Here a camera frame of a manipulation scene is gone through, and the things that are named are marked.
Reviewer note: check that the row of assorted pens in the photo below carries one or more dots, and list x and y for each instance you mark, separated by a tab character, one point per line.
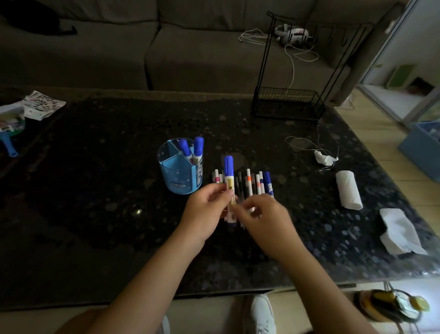
252	182

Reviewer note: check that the blue plastic pen holder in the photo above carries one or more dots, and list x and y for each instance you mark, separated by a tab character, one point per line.
178	175

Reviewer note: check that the person's right hand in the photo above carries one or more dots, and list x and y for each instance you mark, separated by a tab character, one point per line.
271	227

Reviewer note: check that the person's right forearm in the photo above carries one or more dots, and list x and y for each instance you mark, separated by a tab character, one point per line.
319	292

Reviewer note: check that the blue storage box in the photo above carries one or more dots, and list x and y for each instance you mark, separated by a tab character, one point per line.
421	151

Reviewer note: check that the person's left forearm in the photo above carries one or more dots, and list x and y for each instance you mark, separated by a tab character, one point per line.
147	289

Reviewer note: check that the printed sticker sheet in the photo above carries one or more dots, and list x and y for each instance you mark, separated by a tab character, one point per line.
43	105

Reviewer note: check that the white shoe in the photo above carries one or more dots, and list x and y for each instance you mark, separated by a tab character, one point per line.
259	315

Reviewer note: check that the green plastic item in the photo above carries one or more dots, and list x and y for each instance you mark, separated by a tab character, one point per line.
400	77

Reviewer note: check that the person's right thumb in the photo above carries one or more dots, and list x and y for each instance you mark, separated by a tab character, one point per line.
242	210

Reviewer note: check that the person's left hand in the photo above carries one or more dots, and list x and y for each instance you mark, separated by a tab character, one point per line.
201	213

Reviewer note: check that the white tissue paper roll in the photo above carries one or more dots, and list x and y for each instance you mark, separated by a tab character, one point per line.
349	189

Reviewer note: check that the white tissue sheet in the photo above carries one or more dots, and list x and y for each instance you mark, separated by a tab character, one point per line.
400	232

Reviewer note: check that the yellow and black sandal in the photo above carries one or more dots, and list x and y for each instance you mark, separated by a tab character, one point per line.
390	304

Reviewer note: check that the sliding door frame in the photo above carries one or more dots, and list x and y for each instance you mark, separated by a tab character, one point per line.
395	62

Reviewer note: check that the blue capped whiteboard marker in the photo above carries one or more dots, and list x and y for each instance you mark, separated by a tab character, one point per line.
229	172

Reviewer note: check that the crumpled white tissue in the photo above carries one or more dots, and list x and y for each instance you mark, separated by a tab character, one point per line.
324	158

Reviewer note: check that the white headset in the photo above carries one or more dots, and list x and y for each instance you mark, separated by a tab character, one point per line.
294	34

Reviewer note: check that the person's left thumb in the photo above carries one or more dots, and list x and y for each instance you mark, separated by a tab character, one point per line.
221	193

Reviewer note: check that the grey fabric sofa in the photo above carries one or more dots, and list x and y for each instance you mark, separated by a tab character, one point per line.
172	51

